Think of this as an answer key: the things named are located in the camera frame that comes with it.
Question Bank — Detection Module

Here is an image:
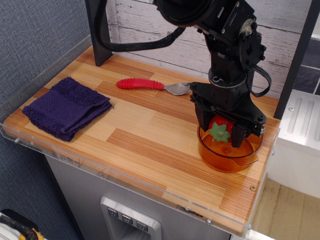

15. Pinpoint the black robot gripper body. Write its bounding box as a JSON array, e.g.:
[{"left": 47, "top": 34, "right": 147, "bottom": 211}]
[{"left": 190, "top": 79, "right": 267, "bottom": 137}]

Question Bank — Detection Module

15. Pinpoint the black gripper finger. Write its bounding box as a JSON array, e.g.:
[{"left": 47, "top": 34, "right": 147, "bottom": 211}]
[
  {"left": 195, "top": 103, "right": 216, "bottom": 131},
  {"left": 231, "top": 121, "right": 251, "bottom": 148}
]

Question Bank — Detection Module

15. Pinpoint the red toy tomato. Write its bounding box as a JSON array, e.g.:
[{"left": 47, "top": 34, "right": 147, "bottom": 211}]
[{"left": 208, "top": 115, "right": 234, "bottom": 144}]

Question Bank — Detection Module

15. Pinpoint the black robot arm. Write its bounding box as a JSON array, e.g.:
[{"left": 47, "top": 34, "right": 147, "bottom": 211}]
[{"left": 154, "top": 0, "right": 267, "bottom": 148}]

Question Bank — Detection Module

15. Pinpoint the orange transparent plastic pot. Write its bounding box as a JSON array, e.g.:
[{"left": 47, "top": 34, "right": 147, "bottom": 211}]
[{"left": 197, "top": 127, "right": 264, "bottom": 173}]

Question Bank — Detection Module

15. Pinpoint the white appliance at right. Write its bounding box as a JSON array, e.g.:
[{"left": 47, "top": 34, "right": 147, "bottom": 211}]
[{"left": 266, "top": 90, "right": 320, "bottom": 198}]

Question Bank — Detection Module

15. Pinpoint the folded purple towel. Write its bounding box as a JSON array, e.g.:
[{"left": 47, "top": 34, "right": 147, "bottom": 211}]
[{"left": 22, "top": 76, "right": 113, "bottom": 142}]

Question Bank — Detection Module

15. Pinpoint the grey cabinet with dispenser panel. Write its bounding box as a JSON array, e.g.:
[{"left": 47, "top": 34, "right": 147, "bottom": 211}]
[{"left": 46, "top": 156, "right": 231, "bottom": 240}]

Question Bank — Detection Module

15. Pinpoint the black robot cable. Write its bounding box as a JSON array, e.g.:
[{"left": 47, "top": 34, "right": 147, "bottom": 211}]
[{"left": 246, "top": 65, "right": 273, "bottom": 98}]

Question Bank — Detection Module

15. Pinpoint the red-handled metal spoon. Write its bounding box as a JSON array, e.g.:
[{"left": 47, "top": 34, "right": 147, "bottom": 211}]
[{"left": 116, "top": 78, "right": 191, "bottom": 96}]

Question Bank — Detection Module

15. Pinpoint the black right frame post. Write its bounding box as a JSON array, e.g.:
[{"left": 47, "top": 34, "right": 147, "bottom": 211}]
[{"left": 273, "top": 0, "right": 320, "bottom": 120}]

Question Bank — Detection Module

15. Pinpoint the black frame post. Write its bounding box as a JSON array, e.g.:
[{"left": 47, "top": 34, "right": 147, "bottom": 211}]
[
  {"left": 273, "top": 0, "right": 320, "bottom": 120},
  {"left": 85, "top": 0, "right": 113, "bottom": 66}
]

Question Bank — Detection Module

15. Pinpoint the black braided cable hose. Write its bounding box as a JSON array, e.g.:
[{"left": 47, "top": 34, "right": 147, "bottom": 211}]
[{"left": 92, "top": 0, "right": 186, "bottom": 53}]

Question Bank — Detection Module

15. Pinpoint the black left frame post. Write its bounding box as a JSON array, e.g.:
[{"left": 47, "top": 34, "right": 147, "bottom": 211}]
[{"left": 85, "top": 0, "right": 113, "bottom": 66}]

